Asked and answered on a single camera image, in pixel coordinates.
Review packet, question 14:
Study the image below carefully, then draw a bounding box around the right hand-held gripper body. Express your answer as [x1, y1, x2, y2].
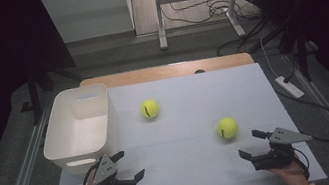
[246, 122, 317, 173]

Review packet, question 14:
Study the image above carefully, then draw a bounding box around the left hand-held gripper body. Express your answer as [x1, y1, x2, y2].
[86, 150, 137, 185]

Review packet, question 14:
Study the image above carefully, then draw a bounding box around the yellow tennis ball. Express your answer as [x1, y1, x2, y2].
[215, 115, 241, 141]
[138, 97, 163, 122]

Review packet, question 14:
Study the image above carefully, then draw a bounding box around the white plastic storage bin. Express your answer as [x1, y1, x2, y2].
[33, 81, 127, 180]

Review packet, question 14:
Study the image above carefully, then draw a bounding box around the person's right hand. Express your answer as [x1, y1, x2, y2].
[267, 158, 312, 185]

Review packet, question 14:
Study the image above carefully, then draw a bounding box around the white power strip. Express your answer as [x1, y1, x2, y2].
[274, 72, 306, 103]

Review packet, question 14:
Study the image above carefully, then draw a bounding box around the white board table cover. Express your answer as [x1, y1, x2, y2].
[30, 54, 328, 185]

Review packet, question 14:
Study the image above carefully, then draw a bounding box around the wooden table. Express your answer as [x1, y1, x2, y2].
[78, 50, 256, 94]

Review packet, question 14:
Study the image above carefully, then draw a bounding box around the white cabinet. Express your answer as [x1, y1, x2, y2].
[41, 0, 138, 47]

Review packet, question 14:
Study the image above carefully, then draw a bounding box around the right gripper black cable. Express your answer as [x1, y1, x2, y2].
[292, 146, 313, 183]

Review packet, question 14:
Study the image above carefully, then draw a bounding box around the tangle of floor cables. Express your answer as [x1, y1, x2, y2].
[158, 0, 285, 66]

